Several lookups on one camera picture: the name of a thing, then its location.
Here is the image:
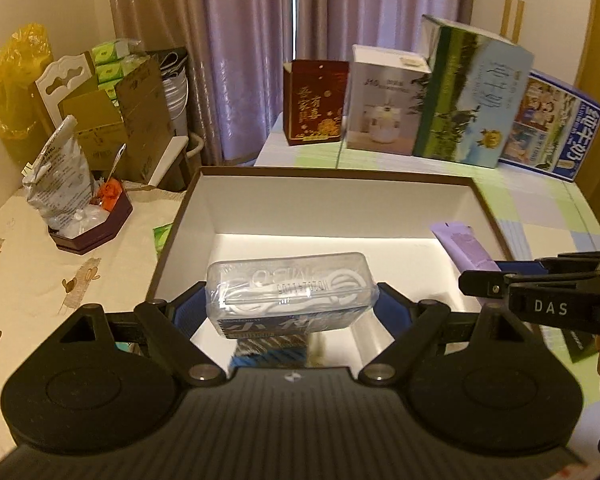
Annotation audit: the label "blue milk carton box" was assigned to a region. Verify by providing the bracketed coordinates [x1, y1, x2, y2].
[497, 70, 600, 182]

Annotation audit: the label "clear blue-label floss box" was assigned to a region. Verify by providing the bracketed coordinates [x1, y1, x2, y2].
[205, 251, 379, 342]

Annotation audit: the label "green packet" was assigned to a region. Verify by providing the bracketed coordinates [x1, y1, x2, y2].
[152, 222, 174, 261]

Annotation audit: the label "stack of green tissue packs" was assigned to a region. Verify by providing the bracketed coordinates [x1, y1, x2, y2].
[90, 39, 149, 104]

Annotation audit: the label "green milk carton box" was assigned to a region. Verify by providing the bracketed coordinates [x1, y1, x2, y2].
[412, 14, 535, 170]

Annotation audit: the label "black and white bags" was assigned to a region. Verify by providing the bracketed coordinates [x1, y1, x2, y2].
[147, 47, 191, 136]

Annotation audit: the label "purple curtain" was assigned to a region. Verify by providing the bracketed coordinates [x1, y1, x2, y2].
[105, 0, 476, 171]

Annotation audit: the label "metal spoon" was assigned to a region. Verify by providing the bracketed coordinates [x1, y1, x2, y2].
[104, 142, 128, 184]

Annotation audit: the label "large white box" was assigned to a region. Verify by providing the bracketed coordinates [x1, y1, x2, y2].
[145, 165, 512, 369]

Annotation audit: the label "yellow plastic bag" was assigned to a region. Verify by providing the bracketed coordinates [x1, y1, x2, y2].
[0, 22, 54, 141]

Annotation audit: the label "white humidifier box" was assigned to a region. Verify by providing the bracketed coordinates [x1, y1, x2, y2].
[343, 44, 434, 157]

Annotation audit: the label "cream printed tablecloth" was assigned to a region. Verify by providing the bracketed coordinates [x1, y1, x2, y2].
[0, 187, 186, 461]

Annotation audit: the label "purple tube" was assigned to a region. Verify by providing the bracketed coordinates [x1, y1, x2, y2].
[430, 220, 499, 274]

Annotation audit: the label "maroon octagonal box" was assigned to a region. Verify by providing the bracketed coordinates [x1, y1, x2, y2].
[47, 182, 135, 256]

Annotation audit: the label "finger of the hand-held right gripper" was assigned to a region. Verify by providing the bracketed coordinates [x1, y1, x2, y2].
[457, 269, 519, 306]
[492, 249, 600, 277]

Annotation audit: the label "orange wrapped item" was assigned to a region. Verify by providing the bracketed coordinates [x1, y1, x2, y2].
[97, 179, 124, 211]

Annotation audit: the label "silver foil bag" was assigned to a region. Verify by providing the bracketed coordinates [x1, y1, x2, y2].
[22, 114, 94, 224]

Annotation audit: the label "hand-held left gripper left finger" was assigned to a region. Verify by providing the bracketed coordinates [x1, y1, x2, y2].
[50, 281, 228, 387]

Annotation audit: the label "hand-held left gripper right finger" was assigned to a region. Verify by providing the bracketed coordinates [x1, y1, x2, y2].
[357, 281, 536, 386]

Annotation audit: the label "white chair back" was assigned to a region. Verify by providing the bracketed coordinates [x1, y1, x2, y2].
[33, 51, 97, 131]

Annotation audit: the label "open brown carton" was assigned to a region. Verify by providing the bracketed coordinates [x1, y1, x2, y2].
[62, 54, 174, 184]

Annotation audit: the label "red gift box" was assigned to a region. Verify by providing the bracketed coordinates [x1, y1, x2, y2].
[282, 58, 351, 147]

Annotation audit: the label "striped knit pouch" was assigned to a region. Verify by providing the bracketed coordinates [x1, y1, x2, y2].
[229, 335, 309, 369]

